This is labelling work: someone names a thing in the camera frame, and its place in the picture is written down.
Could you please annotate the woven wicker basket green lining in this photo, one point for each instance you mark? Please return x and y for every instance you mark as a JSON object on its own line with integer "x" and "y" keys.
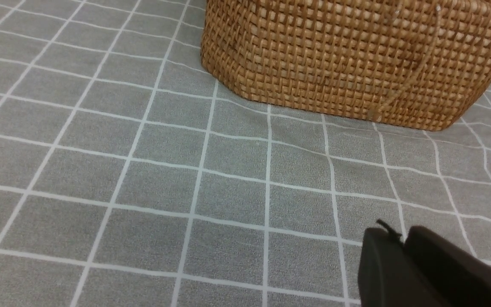
{"x": 411, "y": 63}

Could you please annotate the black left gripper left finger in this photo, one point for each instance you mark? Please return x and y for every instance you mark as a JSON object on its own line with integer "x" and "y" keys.
{"x": 387, "y": 277}

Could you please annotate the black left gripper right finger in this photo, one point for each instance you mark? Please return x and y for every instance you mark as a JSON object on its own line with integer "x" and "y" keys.
{"x": 461, "y": 279}

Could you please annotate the grey checked tablecloth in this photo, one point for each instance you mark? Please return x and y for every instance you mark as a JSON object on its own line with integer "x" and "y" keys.
{"x": 130, "y": 177}

